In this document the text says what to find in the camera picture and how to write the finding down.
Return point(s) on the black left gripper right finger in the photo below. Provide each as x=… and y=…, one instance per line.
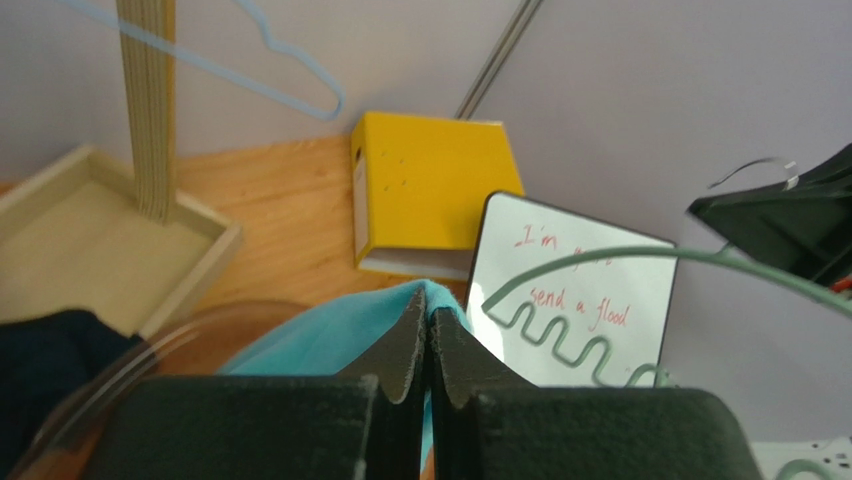
x=490, y=423

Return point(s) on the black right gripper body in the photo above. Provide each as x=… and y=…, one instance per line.
x=801, y=225

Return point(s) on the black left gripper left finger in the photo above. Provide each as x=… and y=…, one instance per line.
x=364, y=422

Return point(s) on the turquoise t shirt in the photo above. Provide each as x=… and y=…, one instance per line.
x=382, y=333

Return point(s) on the green plastic hanger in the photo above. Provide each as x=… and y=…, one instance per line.
x=773, y=347

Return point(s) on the light blue wire hanger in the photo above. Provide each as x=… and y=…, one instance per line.
x=252, y=58

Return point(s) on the navy blue t shirt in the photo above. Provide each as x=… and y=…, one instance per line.
x=44, y=360

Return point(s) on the transparent brown plastic basket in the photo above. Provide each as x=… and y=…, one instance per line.
x=198, y=345

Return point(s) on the white dry erase board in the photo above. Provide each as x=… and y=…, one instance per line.
x=598, y=323

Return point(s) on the yellow binder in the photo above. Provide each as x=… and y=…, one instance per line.
x=419, y=187

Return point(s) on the wooden clothes rack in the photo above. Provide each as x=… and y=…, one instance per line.
x=119, y=240

